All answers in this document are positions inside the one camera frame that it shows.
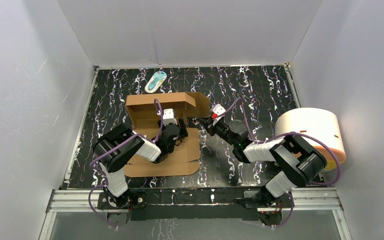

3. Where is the brown cardboard box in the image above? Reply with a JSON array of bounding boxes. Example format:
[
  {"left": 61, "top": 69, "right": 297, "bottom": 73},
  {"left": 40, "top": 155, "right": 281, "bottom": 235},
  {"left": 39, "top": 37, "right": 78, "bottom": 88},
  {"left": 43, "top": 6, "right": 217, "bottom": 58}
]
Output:
[{"left": 124, "top": 92, "right": 210, "bottom": 178}]

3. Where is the aluminium frame rail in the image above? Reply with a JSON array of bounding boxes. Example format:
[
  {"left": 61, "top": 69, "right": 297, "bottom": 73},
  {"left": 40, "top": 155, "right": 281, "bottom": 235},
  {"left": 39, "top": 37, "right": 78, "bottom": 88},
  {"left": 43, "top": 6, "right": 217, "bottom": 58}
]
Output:
[{"left": 39, "top": 187, "right": 352, "bottom": 240}]

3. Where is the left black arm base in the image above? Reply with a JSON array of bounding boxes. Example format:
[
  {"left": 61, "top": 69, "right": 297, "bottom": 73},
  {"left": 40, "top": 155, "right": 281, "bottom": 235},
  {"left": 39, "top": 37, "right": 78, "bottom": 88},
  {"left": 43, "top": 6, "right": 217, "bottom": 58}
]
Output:
[{"left": 96, "top": 188, "right": 147, "bottom": 228}]

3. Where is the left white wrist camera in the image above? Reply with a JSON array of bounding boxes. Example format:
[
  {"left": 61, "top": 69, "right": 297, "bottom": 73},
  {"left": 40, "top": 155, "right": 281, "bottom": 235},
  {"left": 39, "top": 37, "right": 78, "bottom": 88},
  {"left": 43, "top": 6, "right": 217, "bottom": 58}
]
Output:
[{"left": 162, "top": 108, "right": 178, "bottom": 126}]

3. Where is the purple cable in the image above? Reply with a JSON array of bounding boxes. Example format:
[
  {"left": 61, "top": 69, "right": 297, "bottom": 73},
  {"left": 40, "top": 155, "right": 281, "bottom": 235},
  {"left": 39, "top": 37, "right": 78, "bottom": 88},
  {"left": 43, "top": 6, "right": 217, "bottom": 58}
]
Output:
[
  {"left": 219, "top": 97, "right": 343, "bottom": 228},
  {"left": 87, "top": 97, "right": 165, "bottom": 229}
]

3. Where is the large white tape roll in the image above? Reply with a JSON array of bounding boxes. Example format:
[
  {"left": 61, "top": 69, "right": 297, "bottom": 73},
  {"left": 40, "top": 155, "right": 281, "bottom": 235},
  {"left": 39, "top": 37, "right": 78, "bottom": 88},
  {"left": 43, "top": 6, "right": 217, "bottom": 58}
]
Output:
[{"left": 274, "top": 107, "right": 346, "bottom": 164}]

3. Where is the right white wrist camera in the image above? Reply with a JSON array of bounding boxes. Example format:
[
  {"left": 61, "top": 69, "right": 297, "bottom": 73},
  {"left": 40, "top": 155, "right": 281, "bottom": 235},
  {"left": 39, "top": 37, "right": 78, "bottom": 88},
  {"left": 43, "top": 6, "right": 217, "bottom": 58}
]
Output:
[{"left": 210, "top": 103, "right": 226, "bottom": 127}]

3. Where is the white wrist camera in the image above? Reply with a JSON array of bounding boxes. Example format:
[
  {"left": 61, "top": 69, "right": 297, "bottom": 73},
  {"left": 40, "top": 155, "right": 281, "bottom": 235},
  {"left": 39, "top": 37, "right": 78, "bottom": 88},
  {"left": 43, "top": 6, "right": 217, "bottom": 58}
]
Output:
[
  {"left": 210, "top": 103, "right": 226, "bottom": 127},
  {"left": 162, "top": 108, "right": 178, "bottom": 126}
]

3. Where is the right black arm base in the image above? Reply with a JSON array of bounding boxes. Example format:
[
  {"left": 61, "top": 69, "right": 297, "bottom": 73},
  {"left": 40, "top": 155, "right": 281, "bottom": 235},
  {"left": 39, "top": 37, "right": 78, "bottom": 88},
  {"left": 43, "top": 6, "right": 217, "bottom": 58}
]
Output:
[{"left": 233, "top": 186, "right": 295, "bottom": 229}]

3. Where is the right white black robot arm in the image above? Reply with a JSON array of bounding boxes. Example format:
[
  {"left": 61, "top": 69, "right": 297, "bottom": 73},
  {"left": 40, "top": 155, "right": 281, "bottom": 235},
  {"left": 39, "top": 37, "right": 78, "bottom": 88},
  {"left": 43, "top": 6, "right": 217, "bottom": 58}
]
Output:
[{"left": 198, "top": 116, "right": 327, "bottom": 207}]

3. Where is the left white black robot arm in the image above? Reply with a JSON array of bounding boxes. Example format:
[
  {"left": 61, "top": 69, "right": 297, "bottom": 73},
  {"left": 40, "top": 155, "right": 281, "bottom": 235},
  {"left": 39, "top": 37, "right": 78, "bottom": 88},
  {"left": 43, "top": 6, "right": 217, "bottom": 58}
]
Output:
[{"left": 93, "top": 118, "right": 188, "bottom": 208}]

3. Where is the teal white packaged item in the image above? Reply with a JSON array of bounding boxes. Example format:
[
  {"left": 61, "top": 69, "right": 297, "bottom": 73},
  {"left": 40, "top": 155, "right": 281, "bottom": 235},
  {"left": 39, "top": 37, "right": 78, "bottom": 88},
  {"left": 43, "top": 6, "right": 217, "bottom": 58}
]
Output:
[{"left": 145, "top": 71, "right": 167, "bottom": 94}]

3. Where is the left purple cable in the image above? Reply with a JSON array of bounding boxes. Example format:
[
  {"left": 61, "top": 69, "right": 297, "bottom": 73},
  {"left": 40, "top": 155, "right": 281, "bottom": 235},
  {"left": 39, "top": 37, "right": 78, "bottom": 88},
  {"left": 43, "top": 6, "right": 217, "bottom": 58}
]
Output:
[{"left": 87, "top": 97, "right": 165, "bottom": 229}]

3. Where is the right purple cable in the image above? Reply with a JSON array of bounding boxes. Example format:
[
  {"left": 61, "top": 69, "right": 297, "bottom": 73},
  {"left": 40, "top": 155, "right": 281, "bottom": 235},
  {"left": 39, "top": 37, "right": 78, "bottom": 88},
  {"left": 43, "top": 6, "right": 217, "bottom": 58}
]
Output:
[{"left": 219, "top": 97, "right": 343, "bottom": 228}]

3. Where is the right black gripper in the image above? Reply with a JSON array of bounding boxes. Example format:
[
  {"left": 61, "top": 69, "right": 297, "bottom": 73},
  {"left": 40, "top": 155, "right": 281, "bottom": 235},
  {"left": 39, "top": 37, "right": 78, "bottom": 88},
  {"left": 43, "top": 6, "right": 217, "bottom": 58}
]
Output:
[{"left": 199, "top": 115, "right": 238, "bottom": 148}]

